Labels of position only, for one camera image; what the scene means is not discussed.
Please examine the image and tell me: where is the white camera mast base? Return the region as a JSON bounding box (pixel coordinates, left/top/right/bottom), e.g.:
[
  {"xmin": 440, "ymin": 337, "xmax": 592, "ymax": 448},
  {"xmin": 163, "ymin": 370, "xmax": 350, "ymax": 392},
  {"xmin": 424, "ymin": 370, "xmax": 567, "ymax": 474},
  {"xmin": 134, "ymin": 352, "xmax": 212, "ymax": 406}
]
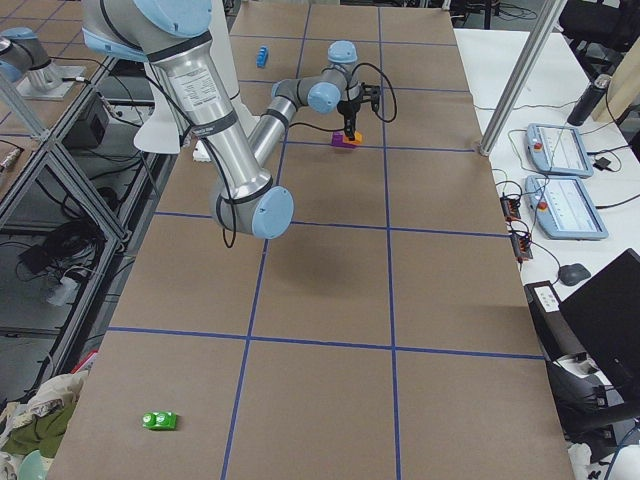
[{"xmin": 134, "ymin": 0, "xmax": 259, "ymax": 154}]

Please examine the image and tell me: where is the grey computer mouse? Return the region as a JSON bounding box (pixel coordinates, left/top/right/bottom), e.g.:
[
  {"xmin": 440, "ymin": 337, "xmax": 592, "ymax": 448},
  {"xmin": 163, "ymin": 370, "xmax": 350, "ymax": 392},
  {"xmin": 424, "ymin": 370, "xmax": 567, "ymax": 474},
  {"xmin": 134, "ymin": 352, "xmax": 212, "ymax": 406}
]
[{"xmin": 558, "ymin": 263, "xmax": 591, "ymax": 286}]

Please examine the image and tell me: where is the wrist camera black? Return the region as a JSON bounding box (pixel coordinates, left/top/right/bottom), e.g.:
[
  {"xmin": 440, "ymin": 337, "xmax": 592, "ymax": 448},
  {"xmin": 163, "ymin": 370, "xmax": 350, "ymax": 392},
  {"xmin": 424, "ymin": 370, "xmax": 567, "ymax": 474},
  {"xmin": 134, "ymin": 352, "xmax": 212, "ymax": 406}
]
[{"xmin": 360, "ymin": 83, "xmax": 381, "ymax": 114}]

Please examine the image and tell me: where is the black water bottle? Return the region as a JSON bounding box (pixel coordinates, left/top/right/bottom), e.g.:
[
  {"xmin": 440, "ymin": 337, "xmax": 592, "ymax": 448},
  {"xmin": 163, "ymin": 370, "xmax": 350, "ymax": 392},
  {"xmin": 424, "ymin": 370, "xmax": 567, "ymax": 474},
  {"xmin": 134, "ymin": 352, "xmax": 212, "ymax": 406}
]
[{"xmin": 567, "ymin": 74, "xmax": 612, "ymax": 127}]

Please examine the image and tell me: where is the aluminium frame post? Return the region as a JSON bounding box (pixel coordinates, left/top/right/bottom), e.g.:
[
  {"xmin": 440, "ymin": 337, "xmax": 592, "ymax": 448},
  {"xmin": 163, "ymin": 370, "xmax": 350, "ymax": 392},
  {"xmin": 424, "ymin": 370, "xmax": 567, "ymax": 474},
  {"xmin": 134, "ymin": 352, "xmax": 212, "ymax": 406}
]
[{"xmin": 478, "ymin": 0, "xmax": 567, "ymax": 157}]

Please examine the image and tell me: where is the teach pendant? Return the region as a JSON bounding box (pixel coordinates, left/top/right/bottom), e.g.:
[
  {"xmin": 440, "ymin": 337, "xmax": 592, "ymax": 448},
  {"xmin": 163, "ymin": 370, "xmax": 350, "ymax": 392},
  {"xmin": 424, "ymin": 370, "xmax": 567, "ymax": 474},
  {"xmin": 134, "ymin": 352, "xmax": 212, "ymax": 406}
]
[
  {"xmin": 525, "ymin": 124, "xmax": 593, "ymax": 178},
  {"xmin": 524, "ymin": 175, "xmax": 609, "ymax": 241}
]

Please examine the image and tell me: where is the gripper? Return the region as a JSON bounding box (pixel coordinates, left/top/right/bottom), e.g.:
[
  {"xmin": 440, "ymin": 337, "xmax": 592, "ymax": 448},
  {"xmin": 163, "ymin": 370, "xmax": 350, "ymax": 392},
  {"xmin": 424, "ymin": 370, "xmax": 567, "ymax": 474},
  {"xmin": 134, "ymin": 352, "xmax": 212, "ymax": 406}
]
[{"xmin": 337, "ymin": 99, "xmax": 361, "ymax": 140}]

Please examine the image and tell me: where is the crumpled cloth pile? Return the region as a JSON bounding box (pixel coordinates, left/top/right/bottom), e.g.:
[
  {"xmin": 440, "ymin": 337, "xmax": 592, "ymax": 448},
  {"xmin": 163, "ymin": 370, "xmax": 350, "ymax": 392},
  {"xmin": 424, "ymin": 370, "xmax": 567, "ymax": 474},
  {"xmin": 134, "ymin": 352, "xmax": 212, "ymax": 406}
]
[{"xmin": 1, "ymin": 371, "xmax": 88, "ymax": 479}]

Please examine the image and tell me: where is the green block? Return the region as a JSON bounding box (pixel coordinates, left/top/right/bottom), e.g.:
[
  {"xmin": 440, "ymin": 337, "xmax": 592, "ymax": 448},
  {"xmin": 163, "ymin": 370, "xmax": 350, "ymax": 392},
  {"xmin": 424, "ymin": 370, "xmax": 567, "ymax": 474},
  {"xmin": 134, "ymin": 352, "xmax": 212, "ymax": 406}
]
[{"xmin": 141, "ymin": 411, "xmax": 178, "ymax": 431}]

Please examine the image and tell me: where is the purple trapezoid block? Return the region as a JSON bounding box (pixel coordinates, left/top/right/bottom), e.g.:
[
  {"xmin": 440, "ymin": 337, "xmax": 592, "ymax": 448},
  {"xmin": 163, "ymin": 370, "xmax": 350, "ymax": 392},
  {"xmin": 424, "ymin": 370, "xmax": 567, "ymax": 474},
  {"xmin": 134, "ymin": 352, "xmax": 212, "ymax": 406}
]
[{"xmin": 331, "ymin": 131, "xmax": 357, "ymax": 149}]

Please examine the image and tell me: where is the orange trapezoid block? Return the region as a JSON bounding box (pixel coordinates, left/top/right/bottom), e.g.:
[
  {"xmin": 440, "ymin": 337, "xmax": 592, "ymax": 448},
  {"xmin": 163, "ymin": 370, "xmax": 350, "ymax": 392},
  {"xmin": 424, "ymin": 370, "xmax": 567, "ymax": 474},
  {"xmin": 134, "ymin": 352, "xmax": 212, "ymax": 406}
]
[{"xmin": 343, "ymin": 131, "xmax": 363, "ymax": 145}]

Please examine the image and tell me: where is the black laptop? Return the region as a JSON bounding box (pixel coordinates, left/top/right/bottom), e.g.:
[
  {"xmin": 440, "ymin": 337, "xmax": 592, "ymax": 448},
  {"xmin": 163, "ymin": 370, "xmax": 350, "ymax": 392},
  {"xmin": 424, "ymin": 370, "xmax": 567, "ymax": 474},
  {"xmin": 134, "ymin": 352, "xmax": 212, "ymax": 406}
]
[{"xmin": 560, "ymin": 248, "xmax": 639, "ymax": 400}]

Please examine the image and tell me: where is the far teach pendant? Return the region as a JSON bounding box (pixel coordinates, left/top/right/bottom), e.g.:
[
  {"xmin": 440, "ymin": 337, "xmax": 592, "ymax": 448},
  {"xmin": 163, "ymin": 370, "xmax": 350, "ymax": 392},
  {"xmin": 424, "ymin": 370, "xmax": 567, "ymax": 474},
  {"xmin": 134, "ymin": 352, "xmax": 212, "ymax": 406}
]
[{"xmin": 525, "ymin": 124, "xmax": 593, "ymax": 178}]

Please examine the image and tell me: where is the long blue studded block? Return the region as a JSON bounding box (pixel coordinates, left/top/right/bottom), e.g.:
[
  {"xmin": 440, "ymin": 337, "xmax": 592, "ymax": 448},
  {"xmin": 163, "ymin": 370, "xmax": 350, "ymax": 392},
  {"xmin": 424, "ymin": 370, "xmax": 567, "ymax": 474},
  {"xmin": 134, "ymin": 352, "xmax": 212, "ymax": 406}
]
[{"xmin": 256, "ymin": 45, "xmax": 269, "ymax": 68}]

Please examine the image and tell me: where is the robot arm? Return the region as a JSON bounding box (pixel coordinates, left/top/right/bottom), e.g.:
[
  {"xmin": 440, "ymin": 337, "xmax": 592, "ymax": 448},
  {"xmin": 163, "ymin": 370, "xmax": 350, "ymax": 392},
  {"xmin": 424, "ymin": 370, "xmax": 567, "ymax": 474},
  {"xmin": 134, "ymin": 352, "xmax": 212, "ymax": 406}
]
[{"xmin": 82, "ymin": 1, "xmax": 363, "ymax": 239}]

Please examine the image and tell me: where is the near teach pendant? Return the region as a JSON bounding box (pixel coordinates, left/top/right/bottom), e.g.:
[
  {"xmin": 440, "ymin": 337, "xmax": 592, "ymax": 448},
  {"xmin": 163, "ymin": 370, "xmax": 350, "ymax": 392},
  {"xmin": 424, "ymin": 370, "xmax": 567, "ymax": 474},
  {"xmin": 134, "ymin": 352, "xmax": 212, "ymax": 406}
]
[{"xmin": 524, "ymin": 175, "xmax": 609, "ymax": 241}]

